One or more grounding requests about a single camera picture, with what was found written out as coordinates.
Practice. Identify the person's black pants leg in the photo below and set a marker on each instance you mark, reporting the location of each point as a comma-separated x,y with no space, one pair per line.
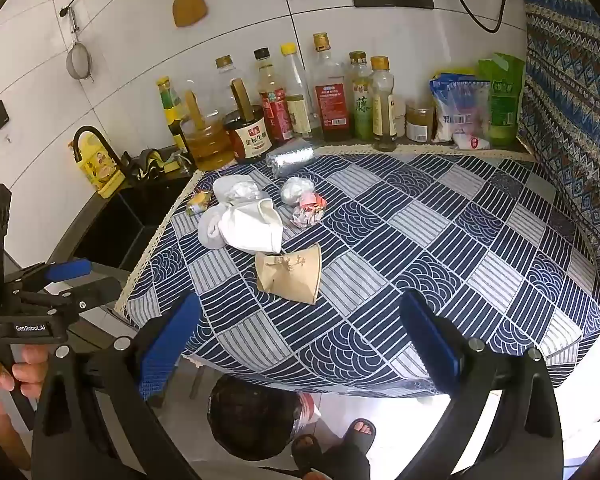
342,465

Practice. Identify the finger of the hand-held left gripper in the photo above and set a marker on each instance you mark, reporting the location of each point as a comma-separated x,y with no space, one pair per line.
95,292
67,270

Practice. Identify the blue patterned curtain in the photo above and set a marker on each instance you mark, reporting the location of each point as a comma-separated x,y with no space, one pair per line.
570,110

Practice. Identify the crushed brown paper cup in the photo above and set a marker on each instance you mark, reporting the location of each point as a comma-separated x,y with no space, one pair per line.
290,275

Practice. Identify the small white jar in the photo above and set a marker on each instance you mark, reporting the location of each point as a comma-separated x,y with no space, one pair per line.
401,117

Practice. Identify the olive oil bottle yellow cap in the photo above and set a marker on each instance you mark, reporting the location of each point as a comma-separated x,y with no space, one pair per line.
384,115

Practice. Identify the white plastic ball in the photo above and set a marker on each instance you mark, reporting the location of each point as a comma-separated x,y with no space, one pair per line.
296,190

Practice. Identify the black sink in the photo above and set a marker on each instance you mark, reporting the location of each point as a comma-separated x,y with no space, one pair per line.
125,220

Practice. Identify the small white red-label packet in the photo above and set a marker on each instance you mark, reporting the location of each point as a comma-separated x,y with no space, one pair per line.
472,141

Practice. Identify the person's foot in black sandal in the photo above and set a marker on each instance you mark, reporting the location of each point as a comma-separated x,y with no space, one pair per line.
307,447
359,435

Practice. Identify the blue patterned tablecloth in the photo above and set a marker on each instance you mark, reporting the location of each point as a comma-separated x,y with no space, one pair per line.
430,240

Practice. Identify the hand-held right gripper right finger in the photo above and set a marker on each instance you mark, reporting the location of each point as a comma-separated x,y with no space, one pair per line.
430,345

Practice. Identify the green oil bottle gold cap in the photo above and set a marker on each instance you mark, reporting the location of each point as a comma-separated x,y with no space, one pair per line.
362,110

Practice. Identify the red striped plastic bag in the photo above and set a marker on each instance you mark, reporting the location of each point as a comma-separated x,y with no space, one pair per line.
310,410

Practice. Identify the clear cooking oil jug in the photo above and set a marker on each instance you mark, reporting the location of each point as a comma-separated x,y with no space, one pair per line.
210,145

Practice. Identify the green label yellow cap bottle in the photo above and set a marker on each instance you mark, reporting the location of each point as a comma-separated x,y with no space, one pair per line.
172,115

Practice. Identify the black cap red label bottle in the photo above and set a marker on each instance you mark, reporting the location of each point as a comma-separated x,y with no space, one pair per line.
275,105

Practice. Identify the yellow paste jar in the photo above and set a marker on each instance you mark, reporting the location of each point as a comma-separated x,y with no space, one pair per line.
419,127

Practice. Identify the pink orange wrapper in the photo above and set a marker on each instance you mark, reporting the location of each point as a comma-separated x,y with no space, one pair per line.
309,212

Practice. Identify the metal mesh strainer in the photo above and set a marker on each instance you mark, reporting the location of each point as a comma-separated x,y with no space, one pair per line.
78,62

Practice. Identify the person's left hand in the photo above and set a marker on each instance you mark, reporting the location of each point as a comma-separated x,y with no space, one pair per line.
30,365

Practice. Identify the black yellow sponge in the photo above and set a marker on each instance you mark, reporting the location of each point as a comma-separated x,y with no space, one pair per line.
152,162

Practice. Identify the dark soy sauce jug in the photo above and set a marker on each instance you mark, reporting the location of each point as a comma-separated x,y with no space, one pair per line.
250,140

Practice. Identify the gold cap red label bottle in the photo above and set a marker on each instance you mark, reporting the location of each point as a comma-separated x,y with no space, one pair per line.
332,105

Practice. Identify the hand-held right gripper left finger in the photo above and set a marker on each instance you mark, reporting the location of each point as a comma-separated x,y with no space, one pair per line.
170,345

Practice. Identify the black-lined trash bin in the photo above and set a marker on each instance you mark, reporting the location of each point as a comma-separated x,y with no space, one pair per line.
252,420

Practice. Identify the green plastic bag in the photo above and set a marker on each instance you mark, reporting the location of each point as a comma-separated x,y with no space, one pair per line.
505,105

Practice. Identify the black faucet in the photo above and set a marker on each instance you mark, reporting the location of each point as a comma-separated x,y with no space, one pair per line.
107,147

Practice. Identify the yellow dish soap bottle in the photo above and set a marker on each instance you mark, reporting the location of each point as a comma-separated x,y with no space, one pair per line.
97,167

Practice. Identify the yellow snack wrapper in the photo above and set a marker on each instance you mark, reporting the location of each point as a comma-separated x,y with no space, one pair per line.
198,203

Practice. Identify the white plastic seasoning bag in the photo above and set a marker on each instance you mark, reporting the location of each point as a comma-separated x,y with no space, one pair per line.
457,110

